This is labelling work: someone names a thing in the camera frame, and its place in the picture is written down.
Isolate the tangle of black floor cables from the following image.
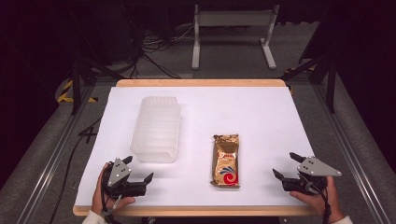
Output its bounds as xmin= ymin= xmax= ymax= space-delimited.
xmin=122 ymin=18 xmax=197 ymax=79

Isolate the person's left hand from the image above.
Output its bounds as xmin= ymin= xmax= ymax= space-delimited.
xmin=92 ymin=162 xmax=136 ymax=217

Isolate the yellow black hazard tape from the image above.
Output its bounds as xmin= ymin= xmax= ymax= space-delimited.
xmin=55 ymin=78 xmax=99 ymax=104

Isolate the white table mat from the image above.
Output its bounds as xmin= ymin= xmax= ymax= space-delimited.
xmin=75 ymin=86 xmax=316 ymax=207

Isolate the left hand-held gripper cable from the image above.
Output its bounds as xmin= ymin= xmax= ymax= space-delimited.
xmin=102 ymin=161 xmax=123 ymax=224

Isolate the person's right hand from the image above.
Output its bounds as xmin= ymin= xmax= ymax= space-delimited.
xmin=289 ymin=175 xmax=345 ymax=223

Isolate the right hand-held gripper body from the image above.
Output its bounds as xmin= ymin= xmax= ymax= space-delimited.
xmin=281 ymin=156 xmax=343 ymax=196

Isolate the gold snack packet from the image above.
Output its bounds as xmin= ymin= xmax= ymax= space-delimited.
xmin=210 ymin=133 xmax=241 ymax=189

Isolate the right hand-held gripper cable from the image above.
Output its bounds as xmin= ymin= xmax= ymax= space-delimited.
xmin=298 ymin=172 xmax=332 ymax=224

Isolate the hand-held gripper cable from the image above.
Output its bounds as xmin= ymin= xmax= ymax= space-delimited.
xmin=102 ymin=161 xmax=123 ymax=224
xmin=298 ymin=172 xmax=332 ymax=224

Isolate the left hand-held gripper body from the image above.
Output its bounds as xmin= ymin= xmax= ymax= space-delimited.
xmin=104 ymin=157 xmax=148 ymax=200

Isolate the aluminium floor rail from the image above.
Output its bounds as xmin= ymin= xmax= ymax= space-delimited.
xmin=311 ymin=83 xmax=391 ymax=224
xmin=15 ymin=84 xmax=96 ymax=224

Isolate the translucent plastic container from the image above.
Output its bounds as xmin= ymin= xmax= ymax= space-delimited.
xmin=129 ymin=95 xmax=182 ymax=163

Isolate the black tripod stand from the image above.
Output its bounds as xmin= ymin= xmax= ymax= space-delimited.
xmin=68 ymin=8 xmax=126 ymax=116
xmin=279 ymin=54 xmax=338 ymax=114

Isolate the black floor cable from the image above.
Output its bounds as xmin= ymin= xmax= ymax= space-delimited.
xmin=49 ymin=117 xmax=104 ymax=224

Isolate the white metal stand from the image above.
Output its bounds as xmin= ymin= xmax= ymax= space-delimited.
xmin=191 ymin=4 xmax=280 ymax=70

